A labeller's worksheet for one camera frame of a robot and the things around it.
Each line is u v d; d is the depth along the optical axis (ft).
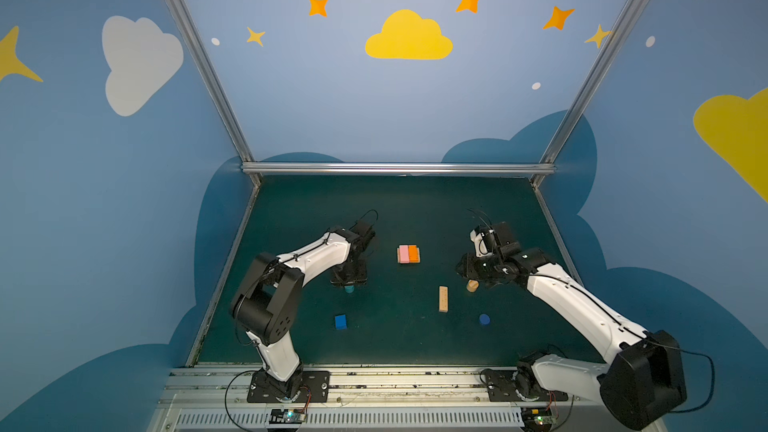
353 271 2.57
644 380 1.31
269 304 1.53
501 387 2.43
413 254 3.21
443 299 2.91
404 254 3.19
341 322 2.74
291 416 2.31
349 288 2.93
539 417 2.35
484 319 2.81
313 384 2.45
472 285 2.94
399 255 3.21
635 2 2.46
